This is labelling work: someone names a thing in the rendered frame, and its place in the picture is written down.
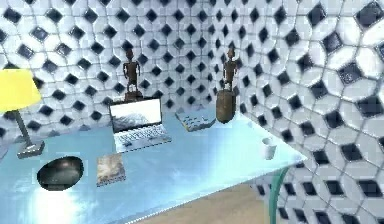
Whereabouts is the white mug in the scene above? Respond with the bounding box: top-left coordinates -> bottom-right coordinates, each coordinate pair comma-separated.
261,137 -> 278,161

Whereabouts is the yellow shade table lamp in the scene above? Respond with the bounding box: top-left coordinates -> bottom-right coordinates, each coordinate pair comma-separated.
0,68 -> 46,160

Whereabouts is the brown figure statue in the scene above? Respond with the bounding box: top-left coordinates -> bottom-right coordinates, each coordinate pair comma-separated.
122,48 -> 144,102
222,46 -> 239,92

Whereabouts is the grey brown book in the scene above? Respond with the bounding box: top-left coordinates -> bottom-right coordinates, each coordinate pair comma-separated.
96,152 -> 127,188

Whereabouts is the open silver laptop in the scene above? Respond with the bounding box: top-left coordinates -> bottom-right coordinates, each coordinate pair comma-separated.
108,97 -> 173,154

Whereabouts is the black round bowl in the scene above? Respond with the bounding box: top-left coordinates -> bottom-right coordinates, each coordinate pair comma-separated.
36,155 -> 85,192

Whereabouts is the dark brown oval vase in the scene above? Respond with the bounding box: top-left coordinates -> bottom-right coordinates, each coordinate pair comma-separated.
215,89 -> 237,125

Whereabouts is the pale blue glass table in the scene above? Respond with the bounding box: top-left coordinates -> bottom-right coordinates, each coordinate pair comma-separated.
0,109 -> 308,224

